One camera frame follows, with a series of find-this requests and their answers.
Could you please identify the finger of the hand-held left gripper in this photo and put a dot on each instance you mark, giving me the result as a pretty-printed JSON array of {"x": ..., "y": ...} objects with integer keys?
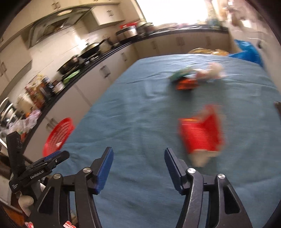
[
  {"x": 59, "y": 159},
  {"x": 51, "y": 156}
]

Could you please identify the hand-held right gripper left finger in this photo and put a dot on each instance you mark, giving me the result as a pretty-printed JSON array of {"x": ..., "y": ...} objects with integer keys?
[{"x": 105, "y": 168}]

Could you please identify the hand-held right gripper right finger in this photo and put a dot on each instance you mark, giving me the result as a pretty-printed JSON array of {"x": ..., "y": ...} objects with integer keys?
[{"x": 173, "y": 171}]

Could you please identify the red plastic basket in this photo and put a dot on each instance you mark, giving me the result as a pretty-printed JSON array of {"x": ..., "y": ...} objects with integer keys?
[{"x": 59, "y": 136}]

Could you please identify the red wet wipe packet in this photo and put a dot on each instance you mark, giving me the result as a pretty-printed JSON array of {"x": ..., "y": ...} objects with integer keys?
[{"x": 202, "y": 133}]

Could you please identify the person's left hand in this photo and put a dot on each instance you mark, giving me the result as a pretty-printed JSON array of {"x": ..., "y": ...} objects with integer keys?
[{"x": 25, "y": 205}]

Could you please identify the clear bags on counter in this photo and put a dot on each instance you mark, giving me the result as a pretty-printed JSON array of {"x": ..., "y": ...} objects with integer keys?
[{"x": 28, "y": 120}]

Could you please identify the red white packet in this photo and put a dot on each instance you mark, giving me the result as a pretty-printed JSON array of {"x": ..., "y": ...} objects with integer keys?
[{"x": 68, "y": 224}]

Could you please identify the white dish rack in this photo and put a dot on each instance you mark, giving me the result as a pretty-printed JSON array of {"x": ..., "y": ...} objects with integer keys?
[{"x": 6, "y": 111}]

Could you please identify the row of condiment bottles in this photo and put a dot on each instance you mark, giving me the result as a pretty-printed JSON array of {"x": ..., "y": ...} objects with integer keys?
[{"x": 41, "y": 89}]

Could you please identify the blue table cloth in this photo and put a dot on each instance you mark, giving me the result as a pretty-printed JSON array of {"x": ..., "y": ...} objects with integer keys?
[{"x": 142, "y": 105}]

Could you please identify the grey base cabinets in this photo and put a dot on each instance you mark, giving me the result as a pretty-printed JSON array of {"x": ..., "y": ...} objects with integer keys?
[{"x": 92, "y": 87}]

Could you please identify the green cloth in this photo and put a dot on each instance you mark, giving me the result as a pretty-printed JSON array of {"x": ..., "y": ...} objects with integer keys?
[{"x": 71, "y": 76}]

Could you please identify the orange crumpled wrapper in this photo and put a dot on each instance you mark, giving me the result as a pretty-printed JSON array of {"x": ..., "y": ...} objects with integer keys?
[{"x": 186, "y": 84}]

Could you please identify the dark frying pan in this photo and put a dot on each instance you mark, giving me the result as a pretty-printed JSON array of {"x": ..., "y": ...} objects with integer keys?
[{"x": 69, "y": 65}]

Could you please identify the green crumpled wrapper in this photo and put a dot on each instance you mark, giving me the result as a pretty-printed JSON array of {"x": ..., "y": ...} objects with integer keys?
[{"x": 179, "y": 75}]

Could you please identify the beige upper cabinets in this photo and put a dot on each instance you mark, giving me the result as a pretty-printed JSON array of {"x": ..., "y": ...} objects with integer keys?
[{"x": 15, "y": 57}]

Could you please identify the black wok with lid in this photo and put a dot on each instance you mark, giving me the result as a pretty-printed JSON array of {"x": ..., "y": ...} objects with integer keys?
[{"x": 92, "y": 49}]

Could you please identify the yellow plastic bag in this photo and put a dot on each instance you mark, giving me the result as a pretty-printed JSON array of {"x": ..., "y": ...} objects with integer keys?
[{"x": 206, "y": 51}]

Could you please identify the steel range hood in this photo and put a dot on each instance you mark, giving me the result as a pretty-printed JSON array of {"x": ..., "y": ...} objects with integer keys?
[{"x": 54, "y": 26}]

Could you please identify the steel rice cooker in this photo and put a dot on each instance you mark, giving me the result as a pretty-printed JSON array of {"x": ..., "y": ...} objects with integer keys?
[{"x": 127, "y": 32}]

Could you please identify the blue plastic bag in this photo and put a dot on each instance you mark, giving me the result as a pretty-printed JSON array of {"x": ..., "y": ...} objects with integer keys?
[{"x": 248, "y": 52}]

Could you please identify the red plastic tray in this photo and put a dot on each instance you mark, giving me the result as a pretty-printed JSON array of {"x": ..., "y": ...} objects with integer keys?
[{"x": 129, "y": 24}]

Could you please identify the dark cooking pot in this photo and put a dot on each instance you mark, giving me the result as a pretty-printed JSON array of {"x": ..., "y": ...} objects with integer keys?
[{"x": 144, "y": 27}]

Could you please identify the kitchen window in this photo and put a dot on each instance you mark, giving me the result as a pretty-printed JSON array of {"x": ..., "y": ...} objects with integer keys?
[{"x": 175, "y": 11}]

